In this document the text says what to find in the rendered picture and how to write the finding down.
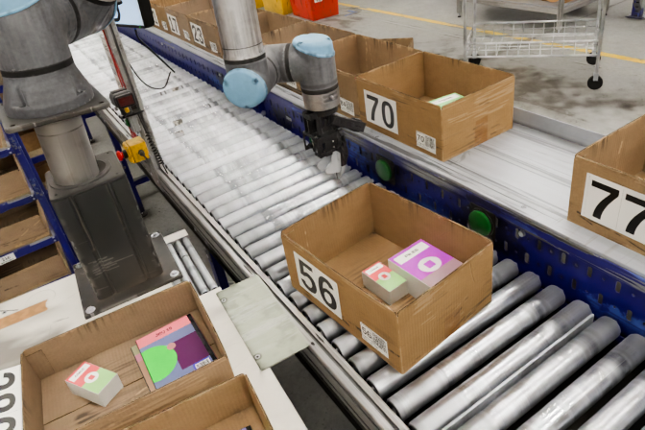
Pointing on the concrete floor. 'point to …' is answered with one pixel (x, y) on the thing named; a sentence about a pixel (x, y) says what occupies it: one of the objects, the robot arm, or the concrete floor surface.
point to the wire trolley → (542, 20)
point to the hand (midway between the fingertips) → (340, 173)
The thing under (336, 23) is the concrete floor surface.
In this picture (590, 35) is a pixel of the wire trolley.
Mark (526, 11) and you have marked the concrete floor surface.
